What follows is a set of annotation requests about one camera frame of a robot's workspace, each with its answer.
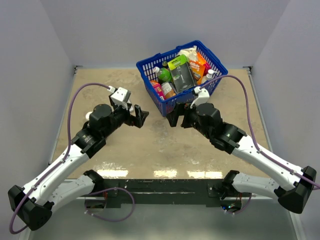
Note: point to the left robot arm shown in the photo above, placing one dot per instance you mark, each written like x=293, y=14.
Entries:
x=36, y=201

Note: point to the white pump bottle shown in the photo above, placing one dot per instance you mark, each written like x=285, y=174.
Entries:
x=210, y=74

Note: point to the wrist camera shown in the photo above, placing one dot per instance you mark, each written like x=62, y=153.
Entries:
x=201, y=96
x=120, y=97

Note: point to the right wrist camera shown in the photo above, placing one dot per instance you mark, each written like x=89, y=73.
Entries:
x=201, y=96

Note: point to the orange razor pack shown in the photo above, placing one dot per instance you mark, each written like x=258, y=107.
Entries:
x=198, y=68

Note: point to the blue plastic shopping basket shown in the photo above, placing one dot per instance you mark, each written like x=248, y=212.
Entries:
x=145, y=67

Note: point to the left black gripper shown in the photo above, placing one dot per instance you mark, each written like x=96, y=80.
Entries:
x=131, y=120

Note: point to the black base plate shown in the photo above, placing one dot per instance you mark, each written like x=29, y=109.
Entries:
x=208, y=192

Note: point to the pink box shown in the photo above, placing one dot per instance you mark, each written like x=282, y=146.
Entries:
x=158, y=89

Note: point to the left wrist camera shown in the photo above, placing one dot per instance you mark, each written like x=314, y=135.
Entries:
x=120, y=97

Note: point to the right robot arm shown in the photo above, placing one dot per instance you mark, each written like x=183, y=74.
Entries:
x=289, y=184

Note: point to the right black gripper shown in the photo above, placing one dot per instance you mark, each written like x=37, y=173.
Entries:
x=181, y=109

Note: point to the beige paper bag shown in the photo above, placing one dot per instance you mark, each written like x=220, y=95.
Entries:
x=191, y=53

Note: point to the green grey razor box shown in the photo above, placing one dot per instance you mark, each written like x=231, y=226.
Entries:
x=182, y=74

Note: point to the brown labelled jar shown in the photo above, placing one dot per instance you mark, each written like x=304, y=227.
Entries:
x=168, y=89

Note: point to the dark green sauce bottle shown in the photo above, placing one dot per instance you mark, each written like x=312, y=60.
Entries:
x=87, y=116

